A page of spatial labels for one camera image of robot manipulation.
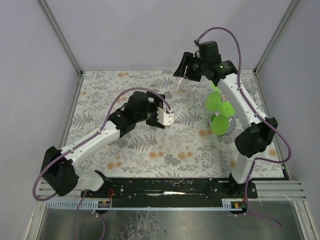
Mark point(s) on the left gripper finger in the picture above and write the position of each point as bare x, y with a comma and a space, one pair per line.
158, 99
152, 120

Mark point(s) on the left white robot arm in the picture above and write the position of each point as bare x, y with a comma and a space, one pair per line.
61, 167

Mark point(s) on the floral table mat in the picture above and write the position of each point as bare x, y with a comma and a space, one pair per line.
187, 148

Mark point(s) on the clear wine glass front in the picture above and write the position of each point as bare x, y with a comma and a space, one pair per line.
178, 86

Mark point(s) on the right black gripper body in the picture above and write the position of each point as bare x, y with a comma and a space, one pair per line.
188, 66

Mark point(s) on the chrome wine glass rack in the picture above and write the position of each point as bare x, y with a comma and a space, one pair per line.
230, 99

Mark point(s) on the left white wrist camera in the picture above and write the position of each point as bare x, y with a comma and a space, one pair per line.
165, 117

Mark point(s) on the green wine glass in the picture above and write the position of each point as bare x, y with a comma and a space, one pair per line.
213, 100
222, 122

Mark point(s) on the grey cable duct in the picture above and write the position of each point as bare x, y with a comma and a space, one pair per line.
147, 203

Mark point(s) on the green wine glass rear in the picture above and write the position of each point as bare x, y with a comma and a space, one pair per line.
213, 100

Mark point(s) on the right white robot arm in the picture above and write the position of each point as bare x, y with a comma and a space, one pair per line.
257, 129

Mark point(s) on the green wine glass front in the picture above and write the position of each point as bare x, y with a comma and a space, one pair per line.
222, 122

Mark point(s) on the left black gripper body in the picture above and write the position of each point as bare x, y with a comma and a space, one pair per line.
155, 110

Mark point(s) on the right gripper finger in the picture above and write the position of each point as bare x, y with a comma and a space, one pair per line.
180, 71
192, 70

